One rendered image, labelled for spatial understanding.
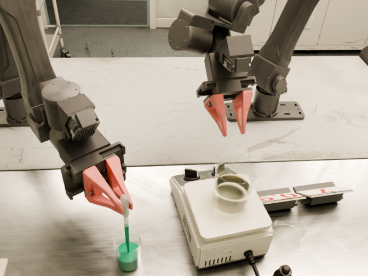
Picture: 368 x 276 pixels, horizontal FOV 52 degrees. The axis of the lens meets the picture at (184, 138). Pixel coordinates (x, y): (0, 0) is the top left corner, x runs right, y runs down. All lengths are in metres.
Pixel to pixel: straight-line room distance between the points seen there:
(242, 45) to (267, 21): 2.48
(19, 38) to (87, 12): 2.94
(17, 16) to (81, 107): 0.18
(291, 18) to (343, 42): 2.58
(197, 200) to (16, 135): 0.49
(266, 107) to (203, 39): 0.33
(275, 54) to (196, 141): 0.26
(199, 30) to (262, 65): 0.25
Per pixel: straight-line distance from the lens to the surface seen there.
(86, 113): 0.55
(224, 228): 0.61
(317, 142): 0.95
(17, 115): 0.96
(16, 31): 0.66
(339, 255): 0.74
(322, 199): 0.79
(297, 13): 0.88
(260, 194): 0.78
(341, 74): 1.26
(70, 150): 0.59
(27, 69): 0.67
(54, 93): 0.61
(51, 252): 0.71
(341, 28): 3.38
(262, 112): 0.96
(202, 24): 0.69
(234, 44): 0.64
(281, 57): 0.89
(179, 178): 0.73
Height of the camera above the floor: 1.47
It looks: 40 degrees down
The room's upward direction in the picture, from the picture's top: 3 degrees clockwise
